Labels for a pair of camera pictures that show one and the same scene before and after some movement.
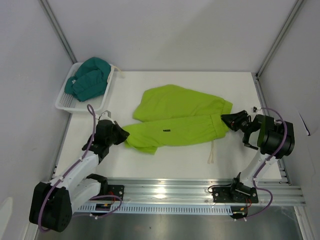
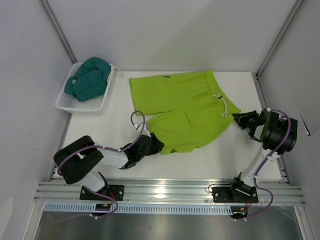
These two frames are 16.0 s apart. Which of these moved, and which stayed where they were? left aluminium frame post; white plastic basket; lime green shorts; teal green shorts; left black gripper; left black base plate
Moved: left black gripper; lime green shorts
Stayed: left aluminium frame post; left black base plate; white plastic basket; teal green shorts
